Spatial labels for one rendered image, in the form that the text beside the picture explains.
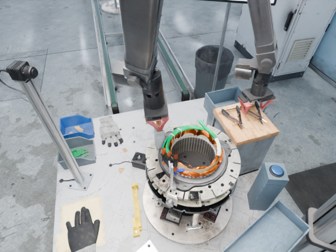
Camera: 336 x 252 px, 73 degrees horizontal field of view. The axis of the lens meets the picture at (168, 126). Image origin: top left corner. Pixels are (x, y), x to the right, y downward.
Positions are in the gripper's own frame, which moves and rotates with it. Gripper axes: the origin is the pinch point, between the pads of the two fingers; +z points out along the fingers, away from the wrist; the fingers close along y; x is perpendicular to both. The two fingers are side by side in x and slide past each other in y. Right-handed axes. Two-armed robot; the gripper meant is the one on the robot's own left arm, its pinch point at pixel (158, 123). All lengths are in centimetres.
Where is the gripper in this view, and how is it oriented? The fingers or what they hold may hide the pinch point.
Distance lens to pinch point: 72.4
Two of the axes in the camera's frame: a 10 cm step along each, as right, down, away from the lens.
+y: 1.2, 7.5, -6.5
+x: 9.9, -1.5, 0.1
